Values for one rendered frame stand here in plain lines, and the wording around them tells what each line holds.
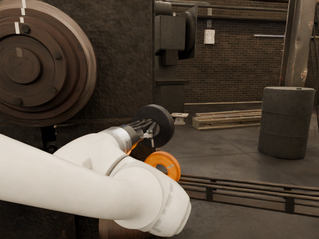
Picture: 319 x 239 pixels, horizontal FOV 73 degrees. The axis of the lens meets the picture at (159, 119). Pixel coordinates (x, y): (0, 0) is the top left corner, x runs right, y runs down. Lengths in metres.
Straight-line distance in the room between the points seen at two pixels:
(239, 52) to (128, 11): 7.15
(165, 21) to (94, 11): 4.11
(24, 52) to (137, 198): 0.67
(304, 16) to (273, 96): 2.01
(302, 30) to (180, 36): 2.32
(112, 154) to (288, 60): 4.62
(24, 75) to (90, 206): 0.66
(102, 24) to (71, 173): 0.89
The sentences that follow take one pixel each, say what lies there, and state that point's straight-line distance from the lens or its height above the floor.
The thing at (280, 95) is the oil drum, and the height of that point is 0.81.
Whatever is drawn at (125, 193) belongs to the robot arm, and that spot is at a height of 0.94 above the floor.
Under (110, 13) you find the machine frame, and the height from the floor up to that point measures 1.35.
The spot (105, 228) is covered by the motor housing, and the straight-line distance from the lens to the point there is 0.97.
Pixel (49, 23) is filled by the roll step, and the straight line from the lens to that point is 0.93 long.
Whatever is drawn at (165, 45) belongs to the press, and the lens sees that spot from 5.09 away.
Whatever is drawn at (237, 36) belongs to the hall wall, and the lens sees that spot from 8.10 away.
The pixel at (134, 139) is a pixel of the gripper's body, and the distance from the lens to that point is 0.59.
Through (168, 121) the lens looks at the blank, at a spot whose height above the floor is 0.94.
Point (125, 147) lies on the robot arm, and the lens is 0.54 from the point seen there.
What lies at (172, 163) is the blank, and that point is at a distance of 0.85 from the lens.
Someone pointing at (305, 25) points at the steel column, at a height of 1.86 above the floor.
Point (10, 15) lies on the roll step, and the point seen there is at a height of 1.29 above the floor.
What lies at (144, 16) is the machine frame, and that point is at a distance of 1.10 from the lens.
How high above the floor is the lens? 1.10
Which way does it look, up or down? 13 degrees down
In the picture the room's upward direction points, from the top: straight up
